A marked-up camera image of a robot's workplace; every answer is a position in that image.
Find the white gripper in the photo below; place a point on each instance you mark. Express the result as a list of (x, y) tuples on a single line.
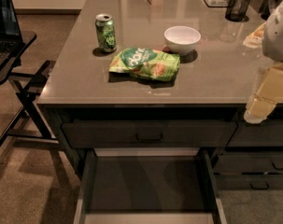
[(277, 36)]

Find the green rice chip bag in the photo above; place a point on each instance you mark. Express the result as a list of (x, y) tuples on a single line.
[(148, 64)]

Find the right top drawer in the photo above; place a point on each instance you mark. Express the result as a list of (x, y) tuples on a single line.
[(267, 134)]

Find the right middle drawer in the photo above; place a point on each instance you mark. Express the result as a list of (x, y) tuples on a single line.
[(249, 163)]

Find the right bottom drawer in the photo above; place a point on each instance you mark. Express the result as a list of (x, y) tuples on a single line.
[(255, 182)]

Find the open middle drawer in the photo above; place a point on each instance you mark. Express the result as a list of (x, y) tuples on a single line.
[(149, 189)]

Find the dark top drawer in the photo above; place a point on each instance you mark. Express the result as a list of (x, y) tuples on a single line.
[(148, 133)]

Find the white bowl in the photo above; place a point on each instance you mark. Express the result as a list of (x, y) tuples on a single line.
[(181, 39)]

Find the green soda can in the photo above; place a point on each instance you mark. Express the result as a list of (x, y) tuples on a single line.
[(105, 32)]

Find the black laptop stand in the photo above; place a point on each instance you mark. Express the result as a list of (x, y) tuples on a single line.
[(27, 87)]

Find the black laptop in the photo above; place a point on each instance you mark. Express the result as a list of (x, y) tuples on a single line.
[(10, 34)]

